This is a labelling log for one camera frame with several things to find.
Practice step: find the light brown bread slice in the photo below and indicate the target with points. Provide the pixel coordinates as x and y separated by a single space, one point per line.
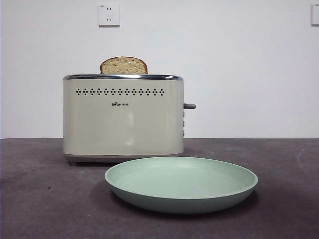
123 66

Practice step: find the pale green round plate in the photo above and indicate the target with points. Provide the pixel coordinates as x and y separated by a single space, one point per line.
182 184

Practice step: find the grey toaster lever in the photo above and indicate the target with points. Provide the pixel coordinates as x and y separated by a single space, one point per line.
190 106

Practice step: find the cream two-slot toaster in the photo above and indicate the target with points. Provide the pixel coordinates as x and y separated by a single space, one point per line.
122 129

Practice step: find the white wall socket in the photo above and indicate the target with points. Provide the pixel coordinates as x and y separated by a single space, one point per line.
109 15

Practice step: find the white wall plate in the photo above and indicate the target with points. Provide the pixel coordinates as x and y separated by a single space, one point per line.
315 15

